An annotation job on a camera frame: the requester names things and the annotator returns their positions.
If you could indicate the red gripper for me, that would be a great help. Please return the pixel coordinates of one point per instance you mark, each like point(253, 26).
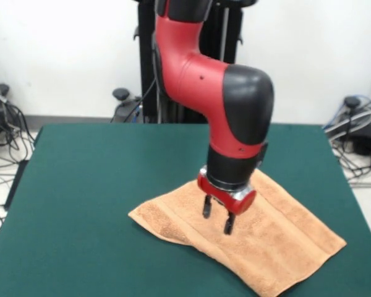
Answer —
point(235, 204)

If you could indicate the tan terry towel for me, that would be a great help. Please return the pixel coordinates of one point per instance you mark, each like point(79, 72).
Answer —
point(266, 247)

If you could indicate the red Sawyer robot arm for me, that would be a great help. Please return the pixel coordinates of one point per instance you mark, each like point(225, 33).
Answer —
point(204, 86)

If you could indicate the dark green tablecloth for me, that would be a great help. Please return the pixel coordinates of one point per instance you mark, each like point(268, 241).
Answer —
point(80, 185)

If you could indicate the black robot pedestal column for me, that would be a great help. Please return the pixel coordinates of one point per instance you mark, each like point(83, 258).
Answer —
point(145, 46)

